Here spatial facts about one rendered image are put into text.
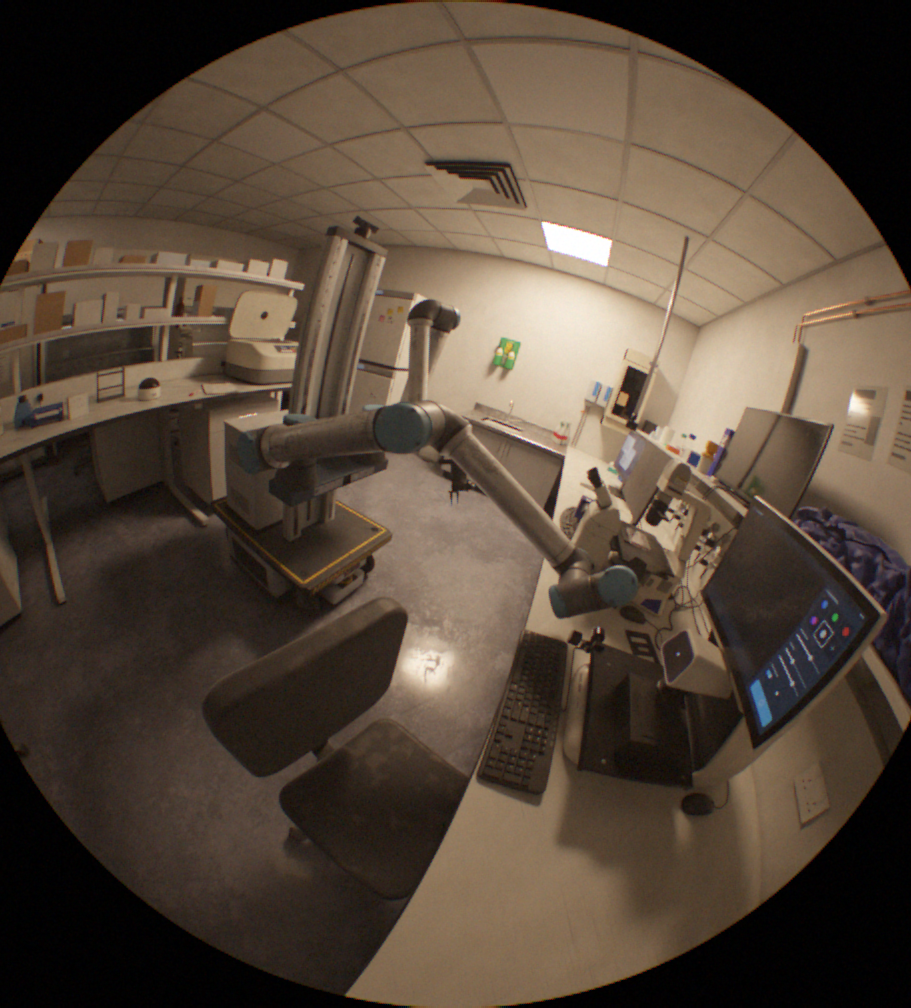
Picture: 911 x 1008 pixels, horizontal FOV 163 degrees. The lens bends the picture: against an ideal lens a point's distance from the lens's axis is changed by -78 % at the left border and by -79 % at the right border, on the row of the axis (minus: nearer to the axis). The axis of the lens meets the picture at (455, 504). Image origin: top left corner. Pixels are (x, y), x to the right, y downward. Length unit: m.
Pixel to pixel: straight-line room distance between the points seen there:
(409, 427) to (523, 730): 0.69
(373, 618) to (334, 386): 1.25
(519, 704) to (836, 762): 0.89
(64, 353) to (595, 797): 4.58
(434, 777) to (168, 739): 1.08
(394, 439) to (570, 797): 0.85
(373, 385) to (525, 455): 1.86
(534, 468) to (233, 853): 3.51
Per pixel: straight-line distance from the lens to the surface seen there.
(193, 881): 1.49
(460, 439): 0.83
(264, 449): 1.07
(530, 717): 0.73
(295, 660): 0.46
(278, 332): 2.99
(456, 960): 0.67
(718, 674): 0.70
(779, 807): 1.15
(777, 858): 1.14
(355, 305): 1.57
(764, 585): 0.69
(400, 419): 0.71
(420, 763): 0.93
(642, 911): 0.83
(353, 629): 0.50
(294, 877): 1.38
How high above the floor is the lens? 1.36
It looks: 26 degrees down
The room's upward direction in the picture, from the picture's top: 17 degrees clockwise
